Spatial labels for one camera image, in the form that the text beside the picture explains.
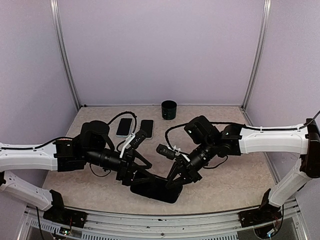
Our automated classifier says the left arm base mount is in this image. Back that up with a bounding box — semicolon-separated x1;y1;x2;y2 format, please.
43;206;88;228

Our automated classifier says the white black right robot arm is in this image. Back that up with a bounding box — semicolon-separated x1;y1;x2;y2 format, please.
156;115;320;222

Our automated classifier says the black phone white back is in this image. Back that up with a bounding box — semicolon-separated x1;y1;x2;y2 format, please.
116;118;133;137

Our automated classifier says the left aluminium frame post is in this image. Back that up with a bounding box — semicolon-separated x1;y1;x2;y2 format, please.
49;0;81;111

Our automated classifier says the right aluminium frame post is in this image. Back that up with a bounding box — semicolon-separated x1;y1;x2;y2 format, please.
241;0;272;112

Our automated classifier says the black phone case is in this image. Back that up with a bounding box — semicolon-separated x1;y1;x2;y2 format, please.
130;176;183;204

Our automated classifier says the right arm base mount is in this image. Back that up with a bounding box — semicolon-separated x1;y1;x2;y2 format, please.
238;208;282;228

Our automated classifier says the dark green cup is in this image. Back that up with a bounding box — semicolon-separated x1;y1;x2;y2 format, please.
161;100;177;121

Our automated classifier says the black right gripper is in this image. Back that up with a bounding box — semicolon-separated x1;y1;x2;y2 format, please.
164;138;216;188

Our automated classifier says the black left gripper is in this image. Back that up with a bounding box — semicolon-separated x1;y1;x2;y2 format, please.
84;147;156;186

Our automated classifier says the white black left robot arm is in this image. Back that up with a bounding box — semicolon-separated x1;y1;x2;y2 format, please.
0;120;156;223

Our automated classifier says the lavender phone case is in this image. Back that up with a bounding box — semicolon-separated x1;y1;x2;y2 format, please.
137;119;155;140

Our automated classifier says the front aluminium rail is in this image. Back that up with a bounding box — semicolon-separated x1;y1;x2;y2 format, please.
17;199;310;240

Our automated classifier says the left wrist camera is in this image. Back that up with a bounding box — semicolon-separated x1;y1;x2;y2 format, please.
129;129;147;149

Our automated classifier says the black phone dark edge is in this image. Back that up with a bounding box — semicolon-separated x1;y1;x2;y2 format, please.
138;119;154;138

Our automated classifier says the red white patterned bowl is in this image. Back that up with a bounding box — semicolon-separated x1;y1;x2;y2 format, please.
59;136;73;140

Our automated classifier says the light blue phone case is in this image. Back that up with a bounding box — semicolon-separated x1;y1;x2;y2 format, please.
115;117;134;139

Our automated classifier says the aluminium frame post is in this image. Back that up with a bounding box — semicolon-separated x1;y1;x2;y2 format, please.
241;0;272;112
49;0;81;111

